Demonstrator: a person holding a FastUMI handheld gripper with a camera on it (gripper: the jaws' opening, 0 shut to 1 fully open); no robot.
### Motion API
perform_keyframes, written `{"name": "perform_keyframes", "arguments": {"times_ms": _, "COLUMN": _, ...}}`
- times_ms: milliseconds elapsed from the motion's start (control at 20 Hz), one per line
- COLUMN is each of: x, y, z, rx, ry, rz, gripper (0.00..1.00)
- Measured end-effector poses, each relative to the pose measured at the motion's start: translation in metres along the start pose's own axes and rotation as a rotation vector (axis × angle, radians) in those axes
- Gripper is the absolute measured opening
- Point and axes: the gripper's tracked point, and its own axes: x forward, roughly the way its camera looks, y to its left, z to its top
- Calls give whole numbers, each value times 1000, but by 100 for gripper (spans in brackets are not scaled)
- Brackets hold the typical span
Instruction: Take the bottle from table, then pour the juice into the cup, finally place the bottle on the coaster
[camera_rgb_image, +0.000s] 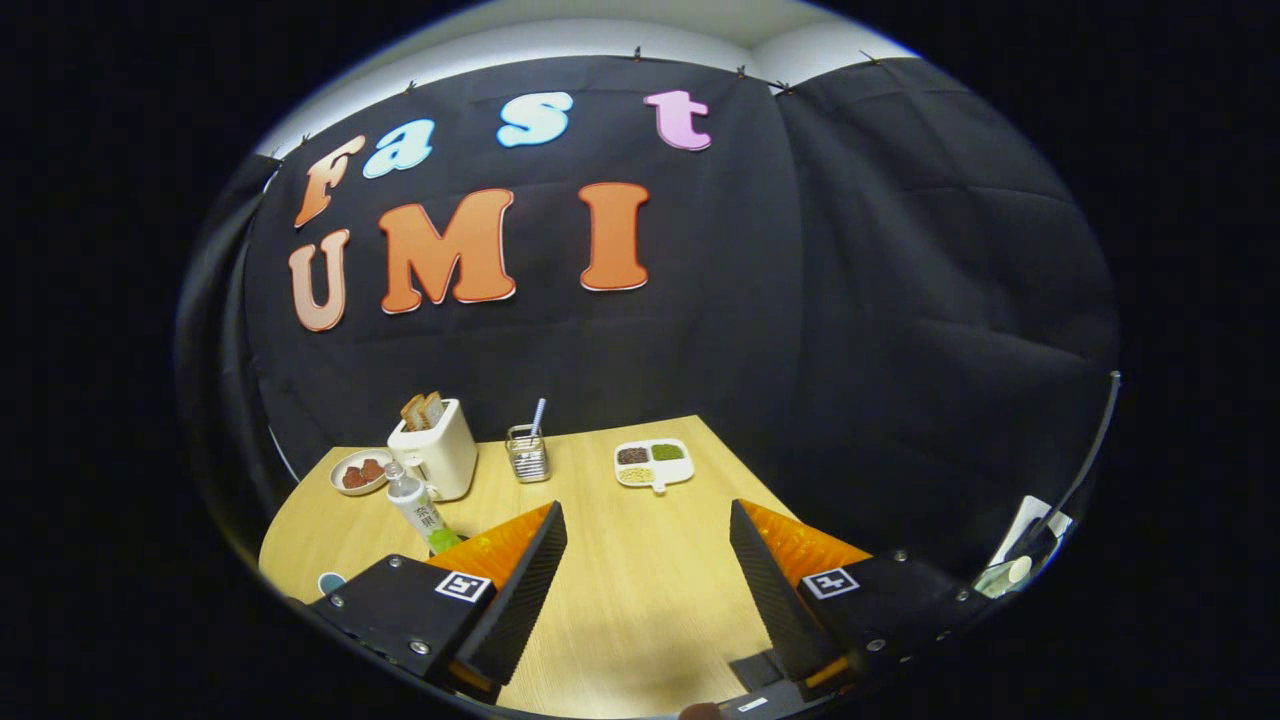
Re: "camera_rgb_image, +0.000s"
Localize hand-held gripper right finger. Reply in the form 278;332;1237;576
728;498;986;693

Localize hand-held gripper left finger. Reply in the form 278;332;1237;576
308;500;569;706

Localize clear juice bottle green base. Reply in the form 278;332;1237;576
384;461;463;556

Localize wooden table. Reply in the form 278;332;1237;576
258;415;801;716

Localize metal mesh holder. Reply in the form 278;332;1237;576
506;424;551;484

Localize white toaster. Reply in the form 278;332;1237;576
387;398;479;502

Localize white divided grain dish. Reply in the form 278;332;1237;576
614;438;695;494

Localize small white round plate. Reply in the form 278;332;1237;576
330;449;394;497

